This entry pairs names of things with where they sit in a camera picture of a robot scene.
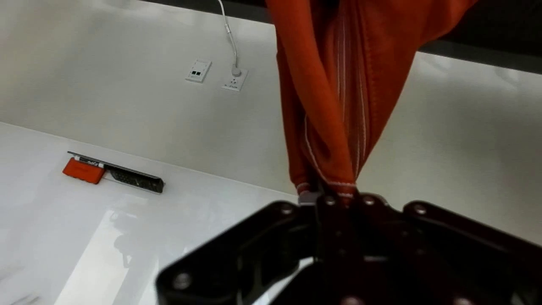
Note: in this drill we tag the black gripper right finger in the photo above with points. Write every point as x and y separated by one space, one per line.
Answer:
441 254

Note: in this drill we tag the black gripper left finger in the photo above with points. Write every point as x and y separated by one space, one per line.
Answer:
255 248

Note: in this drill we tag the red cloth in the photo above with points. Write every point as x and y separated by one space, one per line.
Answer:
339 85

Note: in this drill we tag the black marker tray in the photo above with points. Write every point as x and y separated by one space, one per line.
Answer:
136 178

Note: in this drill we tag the white outlet with dark ports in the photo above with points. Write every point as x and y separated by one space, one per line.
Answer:
199 71

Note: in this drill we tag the orange whiteboard eraser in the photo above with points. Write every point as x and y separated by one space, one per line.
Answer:
85 170

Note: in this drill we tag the glass whiteboard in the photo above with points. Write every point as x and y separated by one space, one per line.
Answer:
57 226

